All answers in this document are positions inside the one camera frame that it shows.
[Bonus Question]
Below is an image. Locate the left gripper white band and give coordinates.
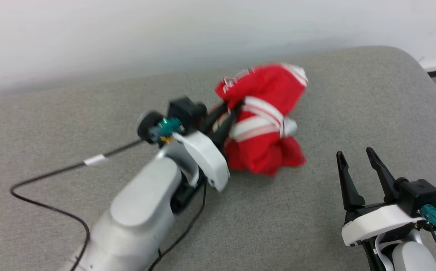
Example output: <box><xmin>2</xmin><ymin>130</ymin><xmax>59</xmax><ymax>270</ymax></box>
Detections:
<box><xmin>172</xmin><ymin>100</ymin><xmax>245</xmax><ymax>192</ymax></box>

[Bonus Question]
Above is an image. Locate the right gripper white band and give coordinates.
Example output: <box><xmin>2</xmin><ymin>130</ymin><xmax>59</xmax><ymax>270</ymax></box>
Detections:
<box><xmin>336</xmin><ymin>146</ymin><xmax>426</xmax><ymax>247</ymax></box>

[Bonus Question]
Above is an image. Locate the red garment with white stripes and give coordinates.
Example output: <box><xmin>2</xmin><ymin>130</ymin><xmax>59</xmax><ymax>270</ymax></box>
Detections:
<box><xmin>214</xmin><ymin>63</ymin><xmax>309</xmax><ymax>177</ymax></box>

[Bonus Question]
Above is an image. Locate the left teal cable connector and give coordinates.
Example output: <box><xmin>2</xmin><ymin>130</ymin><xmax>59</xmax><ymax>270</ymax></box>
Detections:
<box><xmin>149</xmin><ymin>117</ymin><xmax>184</xmax><ymax>139</ymax></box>

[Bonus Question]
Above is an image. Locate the black cable with white label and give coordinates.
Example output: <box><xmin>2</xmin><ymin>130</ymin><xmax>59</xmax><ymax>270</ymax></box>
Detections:
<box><xmin>10</xmin><ymin>139</ymin><xmax>145</xmax><ymax>271</ymax></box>

